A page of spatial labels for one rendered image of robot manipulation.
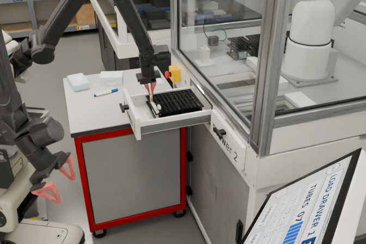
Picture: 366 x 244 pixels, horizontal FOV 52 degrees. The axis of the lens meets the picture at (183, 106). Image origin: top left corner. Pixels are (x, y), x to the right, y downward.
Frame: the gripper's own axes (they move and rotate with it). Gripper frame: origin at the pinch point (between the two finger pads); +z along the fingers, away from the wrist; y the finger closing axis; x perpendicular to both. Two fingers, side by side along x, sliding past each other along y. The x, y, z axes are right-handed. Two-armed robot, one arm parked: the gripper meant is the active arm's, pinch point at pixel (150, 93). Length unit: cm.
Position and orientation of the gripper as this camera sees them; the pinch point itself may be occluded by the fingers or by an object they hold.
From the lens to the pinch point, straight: 167.1
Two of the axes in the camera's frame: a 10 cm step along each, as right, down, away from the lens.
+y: 9.7, -1.9, 1.7
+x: -2.4, -4.7, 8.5
